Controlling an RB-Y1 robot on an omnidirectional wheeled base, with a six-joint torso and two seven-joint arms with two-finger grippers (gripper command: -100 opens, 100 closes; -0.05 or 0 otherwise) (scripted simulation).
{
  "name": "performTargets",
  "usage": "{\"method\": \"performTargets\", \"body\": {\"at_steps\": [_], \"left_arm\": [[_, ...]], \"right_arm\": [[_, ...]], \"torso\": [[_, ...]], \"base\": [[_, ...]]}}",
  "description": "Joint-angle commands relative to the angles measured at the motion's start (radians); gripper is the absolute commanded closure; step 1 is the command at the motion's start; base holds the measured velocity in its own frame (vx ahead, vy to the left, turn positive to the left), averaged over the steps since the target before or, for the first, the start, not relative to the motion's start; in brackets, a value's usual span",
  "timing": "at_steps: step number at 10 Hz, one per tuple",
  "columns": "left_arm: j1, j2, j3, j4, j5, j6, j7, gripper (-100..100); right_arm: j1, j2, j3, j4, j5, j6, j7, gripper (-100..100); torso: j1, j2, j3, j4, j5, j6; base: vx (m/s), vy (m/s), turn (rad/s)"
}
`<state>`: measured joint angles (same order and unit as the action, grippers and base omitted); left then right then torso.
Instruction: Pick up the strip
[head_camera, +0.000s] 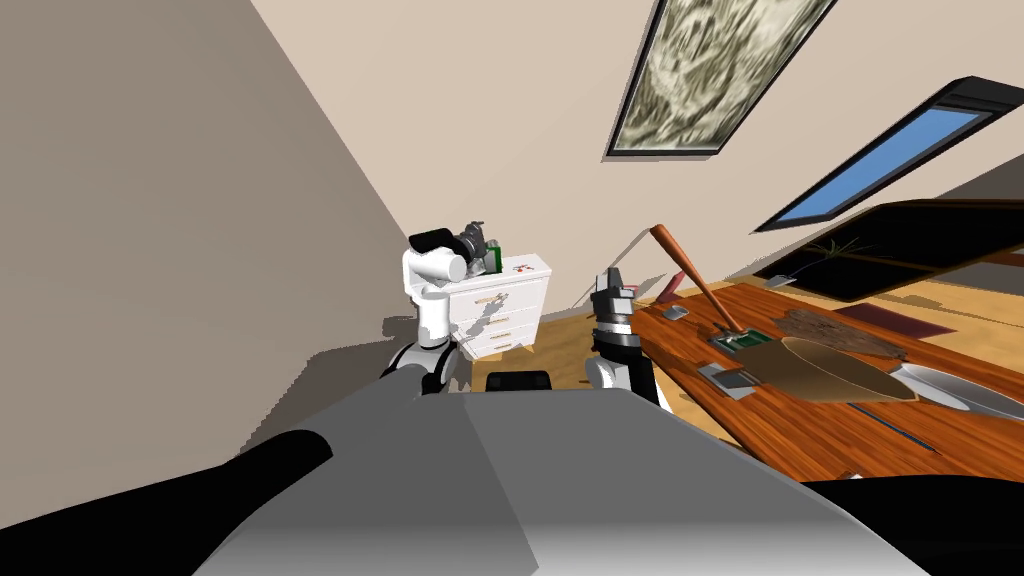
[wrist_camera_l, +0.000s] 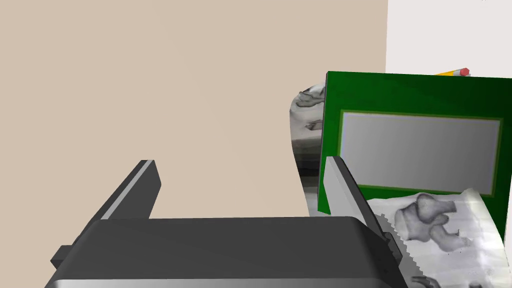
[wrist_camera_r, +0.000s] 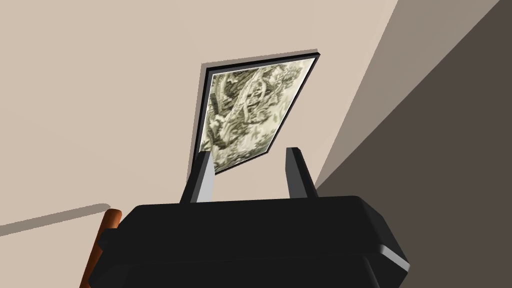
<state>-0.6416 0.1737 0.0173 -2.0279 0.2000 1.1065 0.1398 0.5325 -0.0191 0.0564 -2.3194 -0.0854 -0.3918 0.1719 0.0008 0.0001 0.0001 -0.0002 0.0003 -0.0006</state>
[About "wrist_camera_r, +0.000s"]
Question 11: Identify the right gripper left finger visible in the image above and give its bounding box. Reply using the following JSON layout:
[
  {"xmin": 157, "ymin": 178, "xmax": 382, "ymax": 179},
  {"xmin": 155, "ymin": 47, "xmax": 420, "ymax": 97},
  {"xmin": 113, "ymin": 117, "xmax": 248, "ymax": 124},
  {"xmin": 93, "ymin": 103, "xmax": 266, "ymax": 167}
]
[{"xmin": 179, "ymin": 150, "xmax": 216, "ymax": 204}]

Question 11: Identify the black framed wall picture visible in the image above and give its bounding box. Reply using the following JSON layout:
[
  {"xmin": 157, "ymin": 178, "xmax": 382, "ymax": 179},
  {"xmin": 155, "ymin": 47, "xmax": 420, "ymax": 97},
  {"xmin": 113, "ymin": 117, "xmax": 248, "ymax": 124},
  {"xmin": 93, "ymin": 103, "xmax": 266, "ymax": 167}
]
[{"xmin": 191, "ymin": 52, "xmax": 321, "ymax": 176}]

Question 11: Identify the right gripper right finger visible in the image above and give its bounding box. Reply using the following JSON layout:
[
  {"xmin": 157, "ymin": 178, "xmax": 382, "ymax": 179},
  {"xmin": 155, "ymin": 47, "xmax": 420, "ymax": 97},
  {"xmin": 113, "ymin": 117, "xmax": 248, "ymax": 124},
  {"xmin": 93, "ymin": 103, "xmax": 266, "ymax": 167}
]
[{"xmin": 285, "ymin": 147, "xmax": 319, "ymax": 200}]

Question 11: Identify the brown wooden chair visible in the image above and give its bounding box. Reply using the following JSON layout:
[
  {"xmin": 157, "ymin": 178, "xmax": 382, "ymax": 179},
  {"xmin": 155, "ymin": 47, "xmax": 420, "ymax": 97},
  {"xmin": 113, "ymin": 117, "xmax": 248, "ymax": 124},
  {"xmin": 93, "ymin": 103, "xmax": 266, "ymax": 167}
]
[{"xmin": 78, "ymin": 208, "xmax": 123, "ymax": 288}]

